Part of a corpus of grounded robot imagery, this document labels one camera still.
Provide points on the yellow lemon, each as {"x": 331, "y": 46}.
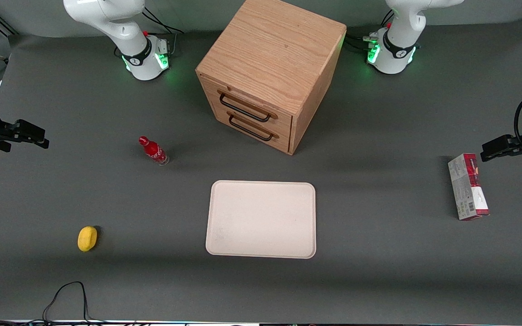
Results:
{"x": 87, "y": 238}

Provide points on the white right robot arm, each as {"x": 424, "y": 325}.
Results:
{"x": 116, "y": 27}

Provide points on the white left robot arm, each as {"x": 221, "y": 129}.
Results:
{"x": 399, "y": 40}

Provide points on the cream rectangular tray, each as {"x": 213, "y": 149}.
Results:
{"x": 261, "y": 219}

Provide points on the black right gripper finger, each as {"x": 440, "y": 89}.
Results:
{"x": 32, "y": 142}
{"x": 30, "y": 128}

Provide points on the red and white carton box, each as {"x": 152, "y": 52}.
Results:
{"x": 467, "y": 188}

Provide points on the wooden two-drawer cabinet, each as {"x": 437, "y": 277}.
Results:
{"x": 270, "y": 50}

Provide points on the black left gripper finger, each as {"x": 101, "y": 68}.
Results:
{"x": 496, "y": 144}
{"x": 499, "y": 156}

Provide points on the red cola bottle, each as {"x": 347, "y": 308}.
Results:
{"x": 154, "y": 151}

